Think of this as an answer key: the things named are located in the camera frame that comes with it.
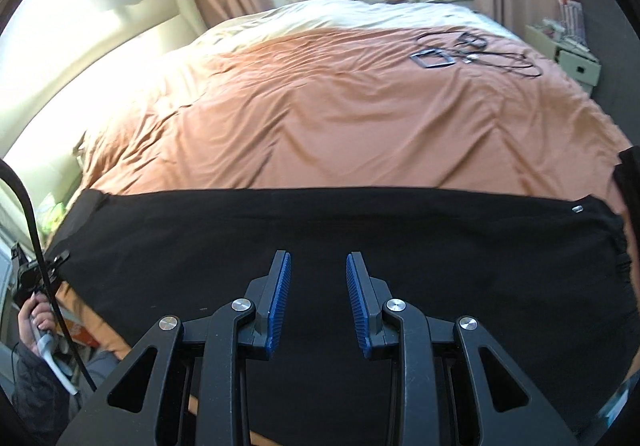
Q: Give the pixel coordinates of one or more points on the person's left leg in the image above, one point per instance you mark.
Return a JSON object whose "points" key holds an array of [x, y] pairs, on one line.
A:
{"points": [[100, 366]]}

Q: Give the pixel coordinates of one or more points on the cream nightstand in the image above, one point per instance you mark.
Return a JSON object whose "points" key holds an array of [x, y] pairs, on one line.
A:
{"points": [[577, 68]]}

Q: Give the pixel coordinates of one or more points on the person's left forearm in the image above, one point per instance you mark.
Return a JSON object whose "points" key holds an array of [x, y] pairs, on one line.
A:
{"points": [[35, 391]]}

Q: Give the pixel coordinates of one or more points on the cream bed sheet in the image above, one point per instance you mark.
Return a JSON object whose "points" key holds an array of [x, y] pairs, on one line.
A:
{"points": [[325, 13]]}

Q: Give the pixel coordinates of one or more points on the person's left hand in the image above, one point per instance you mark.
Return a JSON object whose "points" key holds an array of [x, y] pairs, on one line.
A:
{"points": [[32, 326]]}

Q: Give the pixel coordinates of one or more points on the black rectangular frame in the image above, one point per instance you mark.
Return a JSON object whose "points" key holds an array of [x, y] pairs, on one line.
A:
{"points": [[482, 41], [415, 59]]}

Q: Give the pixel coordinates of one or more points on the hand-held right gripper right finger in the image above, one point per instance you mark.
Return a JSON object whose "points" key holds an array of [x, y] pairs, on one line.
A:
{"points": [[357, 306]]}

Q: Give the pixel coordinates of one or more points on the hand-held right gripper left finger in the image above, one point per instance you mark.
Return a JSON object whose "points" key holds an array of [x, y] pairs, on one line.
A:
{"points": [[280, 306]]}

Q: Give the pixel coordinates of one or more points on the striped bag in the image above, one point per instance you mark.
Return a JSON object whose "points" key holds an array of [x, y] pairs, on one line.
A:
{"points": [[572, 20]]}

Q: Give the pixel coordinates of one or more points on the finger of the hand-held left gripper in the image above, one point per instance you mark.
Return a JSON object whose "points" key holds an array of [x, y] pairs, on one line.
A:
{"points": [[57, 261]]}

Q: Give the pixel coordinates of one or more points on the black pants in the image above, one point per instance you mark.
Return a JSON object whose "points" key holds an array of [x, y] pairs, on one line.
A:
{"points": [[629, 175], [200, 236]]}

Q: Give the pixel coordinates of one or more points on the folded black pants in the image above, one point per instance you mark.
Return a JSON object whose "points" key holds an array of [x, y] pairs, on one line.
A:
{"points": [[629, 175]]}

